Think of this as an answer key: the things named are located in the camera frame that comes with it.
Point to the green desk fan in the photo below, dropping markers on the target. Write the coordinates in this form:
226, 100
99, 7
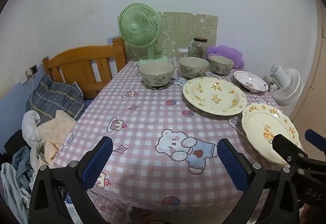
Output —
140, 26

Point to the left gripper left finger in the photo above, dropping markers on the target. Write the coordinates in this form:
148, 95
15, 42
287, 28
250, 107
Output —
47, 202

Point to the wall power socket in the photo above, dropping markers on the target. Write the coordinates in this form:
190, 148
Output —
31, 72

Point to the scalloped yellow flower plate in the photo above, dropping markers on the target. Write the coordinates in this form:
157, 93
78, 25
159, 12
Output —
261, 123

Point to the white red-rimmed plate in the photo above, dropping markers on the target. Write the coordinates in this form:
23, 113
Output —
250, 81

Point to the white plastic bag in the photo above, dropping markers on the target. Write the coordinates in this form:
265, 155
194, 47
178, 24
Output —
29, 128

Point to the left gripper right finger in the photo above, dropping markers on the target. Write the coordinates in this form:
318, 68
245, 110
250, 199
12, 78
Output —
281, 204

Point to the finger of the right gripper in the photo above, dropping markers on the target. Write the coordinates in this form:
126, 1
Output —
316, 140
287, 149

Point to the small grey floral bowl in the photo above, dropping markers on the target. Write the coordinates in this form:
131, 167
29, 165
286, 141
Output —
220, 65

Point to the pink checked tablecloth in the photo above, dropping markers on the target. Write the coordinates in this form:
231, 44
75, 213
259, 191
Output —
164, 158

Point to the green patterned board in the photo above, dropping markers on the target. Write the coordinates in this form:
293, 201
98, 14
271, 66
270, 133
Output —
178, 29

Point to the cotton swab container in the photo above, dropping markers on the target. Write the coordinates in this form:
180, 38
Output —
183, 52

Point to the peach patterned cloth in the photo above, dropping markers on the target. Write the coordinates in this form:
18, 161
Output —
53, 134

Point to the large grey floral bowl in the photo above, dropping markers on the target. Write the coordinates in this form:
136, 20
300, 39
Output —
156, 74

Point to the purple plush cushion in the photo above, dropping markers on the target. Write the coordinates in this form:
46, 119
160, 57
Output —
228, 52

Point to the large cream floral plate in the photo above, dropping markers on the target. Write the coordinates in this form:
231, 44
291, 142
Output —
215, 96

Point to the white floor fan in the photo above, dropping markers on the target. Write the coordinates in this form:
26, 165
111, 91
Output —
289, 85

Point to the blue plaid pillow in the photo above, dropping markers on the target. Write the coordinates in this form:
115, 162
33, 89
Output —
50, 96

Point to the glass jar black lid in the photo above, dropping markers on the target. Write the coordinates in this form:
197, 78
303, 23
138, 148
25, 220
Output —
198, 48

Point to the pile of grey clothes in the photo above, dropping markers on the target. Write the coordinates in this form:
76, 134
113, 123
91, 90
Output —
17, 179

